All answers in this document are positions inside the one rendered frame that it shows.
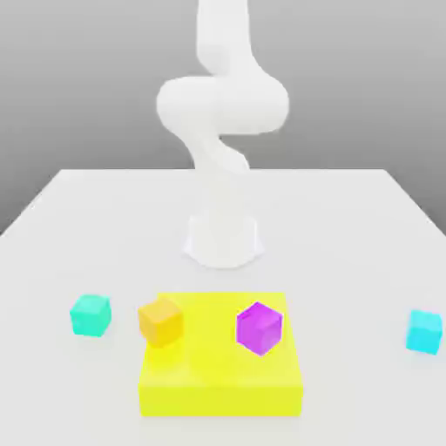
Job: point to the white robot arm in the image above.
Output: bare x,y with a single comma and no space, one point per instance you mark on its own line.
223,104

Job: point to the small purple cube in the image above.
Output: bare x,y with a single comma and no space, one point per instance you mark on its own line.
259,329

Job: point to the small orange cube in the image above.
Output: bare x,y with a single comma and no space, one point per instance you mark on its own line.
160,322

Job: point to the small teal cube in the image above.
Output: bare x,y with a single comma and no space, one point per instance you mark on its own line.
90,315

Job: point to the small cyan cube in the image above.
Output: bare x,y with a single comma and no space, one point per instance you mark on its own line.
424,331

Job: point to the large yellow box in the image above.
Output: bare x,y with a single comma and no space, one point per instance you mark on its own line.
223,376

